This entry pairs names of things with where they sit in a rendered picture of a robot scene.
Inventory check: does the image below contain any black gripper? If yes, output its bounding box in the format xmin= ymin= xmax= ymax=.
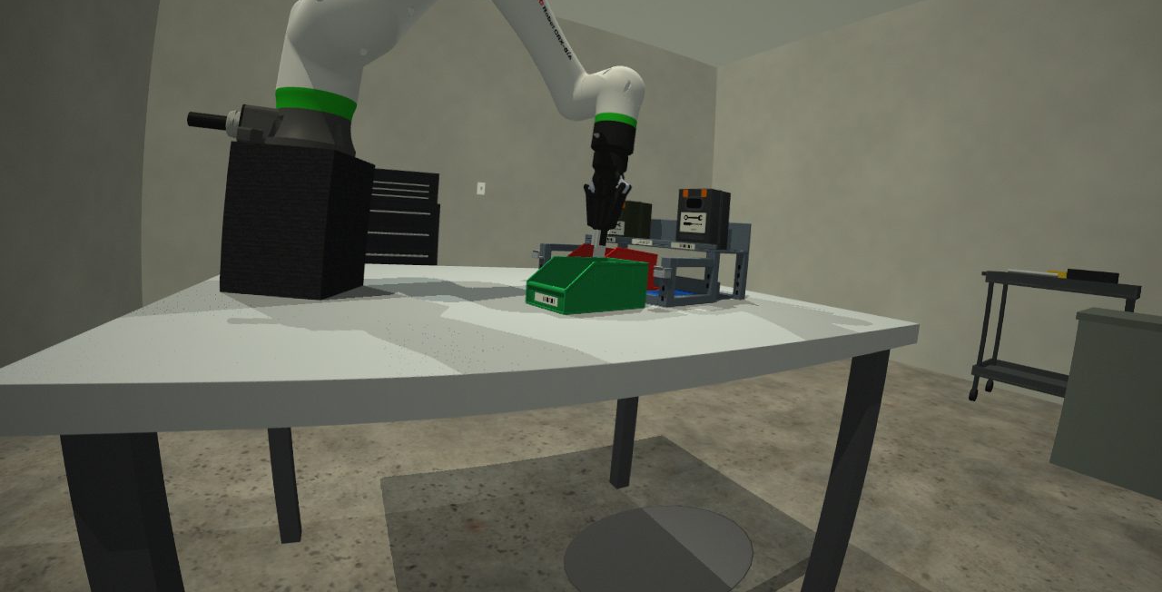
xmin=584 ymin=150 xmax=632 ymax=257

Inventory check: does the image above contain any red bin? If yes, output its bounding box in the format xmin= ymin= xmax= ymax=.
xmin=567 ymin=244 xmax=658 ymax=290

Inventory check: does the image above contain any green bin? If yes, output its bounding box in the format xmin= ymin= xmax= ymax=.
xmin=528 ymin=256 xmax=650 ymax=315

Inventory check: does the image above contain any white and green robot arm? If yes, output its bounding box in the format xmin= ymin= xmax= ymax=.
xmin=187 ymin=0 xmax=645 ymax=157

